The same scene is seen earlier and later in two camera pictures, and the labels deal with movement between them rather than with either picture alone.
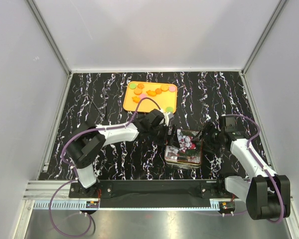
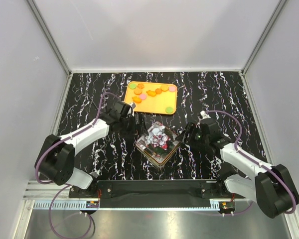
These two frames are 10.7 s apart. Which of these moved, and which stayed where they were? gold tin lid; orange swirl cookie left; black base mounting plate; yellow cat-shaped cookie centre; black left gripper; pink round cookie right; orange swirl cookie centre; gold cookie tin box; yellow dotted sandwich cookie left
Moved: gold tin lid; gold cookie tin box; black left gripper
Stayed: pink round cookie right; yellow cat-shaped cookie centre; yellow dotted sandwich cookie left; black base mounting plate; orange swirl cookie centre; orange swirl cookie left
